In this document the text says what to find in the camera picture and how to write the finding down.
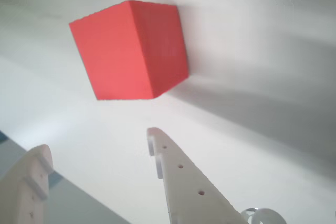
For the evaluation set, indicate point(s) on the red foam cube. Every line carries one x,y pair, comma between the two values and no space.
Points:
123,56

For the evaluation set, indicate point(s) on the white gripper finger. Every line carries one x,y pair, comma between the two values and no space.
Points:
23,182
183,187

